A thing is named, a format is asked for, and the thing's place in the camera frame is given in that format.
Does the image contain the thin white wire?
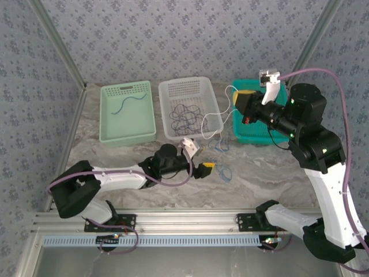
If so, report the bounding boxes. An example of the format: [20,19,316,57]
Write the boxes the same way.
[201,85,242,162]

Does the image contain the thin purple wire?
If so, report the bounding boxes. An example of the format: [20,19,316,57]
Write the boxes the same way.
[168,103,209,137]

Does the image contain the dark cables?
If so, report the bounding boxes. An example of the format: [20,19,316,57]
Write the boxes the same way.
[168,103,209,137]

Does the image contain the teal plastic basket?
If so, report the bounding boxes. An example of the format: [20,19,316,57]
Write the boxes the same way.
[232,78,290,145]

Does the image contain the marble print table cloth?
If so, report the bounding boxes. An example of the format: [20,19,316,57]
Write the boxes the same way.
[62,82,317,210]

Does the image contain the light green plastic basket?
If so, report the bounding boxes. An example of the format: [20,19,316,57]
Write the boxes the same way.
[99,80,157,148]

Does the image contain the white plastic basket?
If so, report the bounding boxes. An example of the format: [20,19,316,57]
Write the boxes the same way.
[157,76,225,141]

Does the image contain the small black circuit board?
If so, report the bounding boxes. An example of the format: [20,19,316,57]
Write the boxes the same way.
[260,235,283,248]
[96,234,122,246]

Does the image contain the right gripper thin black cable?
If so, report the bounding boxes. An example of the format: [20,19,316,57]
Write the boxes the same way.
[266,126,291,151]

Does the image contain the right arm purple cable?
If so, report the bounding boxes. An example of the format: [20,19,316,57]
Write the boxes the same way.
[263,68,369,274]

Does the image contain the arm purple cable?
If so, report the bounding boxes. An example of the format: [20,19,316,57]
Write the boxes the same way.
[46,145,194,256]
[263,68,369,274]

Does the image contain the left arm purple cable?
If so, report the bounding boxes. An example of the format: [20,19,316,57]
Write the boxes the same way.
[46,145,194,256]

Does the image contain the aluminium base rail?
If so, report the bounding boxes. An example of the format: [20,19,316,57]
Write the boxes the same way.
[33,209,322,233]

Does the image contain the aluminium frame post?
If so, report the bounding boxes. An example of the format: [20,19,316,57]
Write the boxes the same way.
[285,0,344,87]
[28,0,88,89]

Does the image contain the slotted pale blue cable duct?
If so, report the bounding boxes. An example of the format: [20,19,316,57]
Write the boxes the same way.
[42,235,265,248]

